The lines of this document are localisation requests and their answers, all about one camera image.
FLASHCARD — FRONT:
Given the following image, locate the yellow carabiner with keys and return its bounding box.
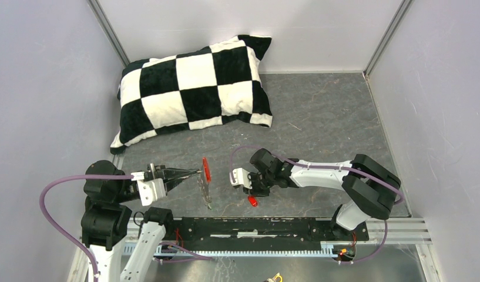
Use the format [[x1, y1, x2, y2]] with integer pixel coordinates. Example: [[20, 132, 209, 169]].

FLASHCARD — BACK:
[[264, 273, 283, 282]]

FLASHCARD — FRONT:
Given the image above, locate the aluminium corner post right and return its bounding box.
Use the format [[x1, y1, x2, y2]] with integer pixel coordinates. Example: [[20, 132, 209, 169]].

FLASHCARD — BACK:
[[363, 0, 414, 79]]

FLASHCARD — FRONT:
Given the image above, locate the aluminium corner post left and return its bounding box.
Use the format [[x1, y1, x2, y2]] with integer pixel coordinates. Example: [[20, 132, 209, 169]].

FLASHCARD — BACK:
[[87, 0, 130, 66]]

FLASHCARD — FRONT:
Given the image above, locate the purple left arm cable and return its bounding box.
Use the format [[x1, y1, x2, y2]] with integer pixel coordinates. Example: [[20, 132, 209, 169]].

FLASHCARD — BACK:
[[39, 174, 146, 282]]

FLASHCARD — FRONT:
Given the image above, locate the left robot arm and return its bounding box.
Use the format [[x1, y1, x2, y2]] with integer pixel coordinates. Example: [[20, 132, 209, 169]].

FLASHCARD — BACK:
[[81, 160, 211, 281]]

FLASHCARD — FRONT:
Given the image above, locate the black white checkered pillow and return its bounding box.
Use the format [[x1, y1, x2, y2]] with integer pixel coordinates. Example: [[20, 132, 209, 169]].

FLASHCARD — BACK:
[[110, 35, 273, 155]]

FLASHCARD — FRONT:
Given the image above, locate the aluminium corner post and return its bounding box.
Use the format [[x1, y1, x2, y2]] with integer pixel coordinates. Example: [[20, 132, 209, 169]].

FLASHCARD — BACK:
[[87, 0, 130, 66], [363, 0, 414, 79]]

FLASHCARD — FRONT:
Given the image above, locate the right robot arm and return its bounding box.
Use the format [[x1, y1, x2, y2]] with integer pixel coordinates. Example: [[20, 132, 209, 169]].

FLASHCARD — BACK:
[[229, 148, 404, 240]]

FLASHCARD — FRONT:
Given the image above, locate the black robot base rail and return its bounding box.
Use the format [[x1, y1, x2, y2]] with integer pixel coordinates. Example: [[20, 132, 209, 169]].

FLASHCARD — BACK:
[[132, 205, 370, 253]]

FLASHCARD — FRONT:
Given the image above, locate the grey slotted cable duct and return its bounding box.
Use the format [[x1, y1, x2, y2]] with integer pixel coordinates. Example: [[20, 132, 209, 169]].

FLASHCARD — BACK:
[[119, 244, 355, 259]]

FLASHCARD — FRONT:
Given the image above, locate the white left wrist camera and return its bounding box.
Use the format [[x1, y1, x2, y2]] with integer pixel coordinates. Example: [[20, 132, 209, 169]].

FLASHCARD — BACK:
[[136, 179, 167, 206]]

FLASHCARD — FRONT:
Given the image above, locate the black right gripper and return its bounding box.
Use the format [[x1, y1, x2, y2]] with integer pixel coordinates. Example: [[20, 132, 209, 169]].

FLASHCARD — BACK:
[[243, 171, 276, 198]]

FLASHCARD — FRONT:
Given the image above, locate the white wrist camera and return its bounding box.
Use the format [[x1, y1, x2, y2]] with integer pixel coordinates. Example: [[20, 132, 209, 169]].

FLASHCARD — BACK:
[[230, 168, 252, 190], [136, 179, 167, 206]]

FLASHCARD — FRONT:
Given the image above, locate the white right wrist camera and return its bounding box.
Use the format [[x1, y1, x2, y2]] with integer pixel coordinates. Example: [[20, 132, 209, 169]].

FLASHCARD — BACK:
[[230, 168, 252, 190]]

